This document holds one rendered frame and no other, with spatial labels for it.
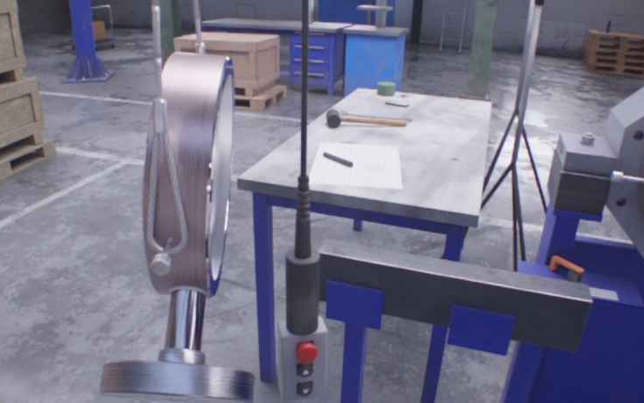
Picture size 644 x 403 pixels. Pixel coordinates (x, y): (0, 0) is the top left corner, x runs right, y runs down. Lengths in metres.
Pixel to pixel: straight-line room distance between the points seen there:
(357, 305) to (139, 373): 0.72
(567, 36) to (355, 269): 11.81
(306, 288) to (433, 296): 0.58
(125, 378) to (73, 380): 1.65
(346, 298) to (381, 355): 1.04
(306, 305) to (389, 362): 1.57
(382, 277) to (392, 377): 1.01
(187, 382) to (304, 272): 0.19
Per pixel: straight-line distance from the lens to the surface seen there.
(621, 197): 1.44
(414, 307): 1.23
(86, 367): 2.34
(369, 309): 1.25
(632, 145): 1.36
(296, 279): 0.66
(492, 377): 2.27
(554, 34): 12.78
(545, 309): 1.21
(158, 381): 0.63
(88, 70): 8.38
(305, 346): 0.71
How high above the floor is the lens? 1.48
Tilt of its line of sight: 24 degrees down
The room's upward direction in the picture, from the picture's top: 1 degrees clockwise
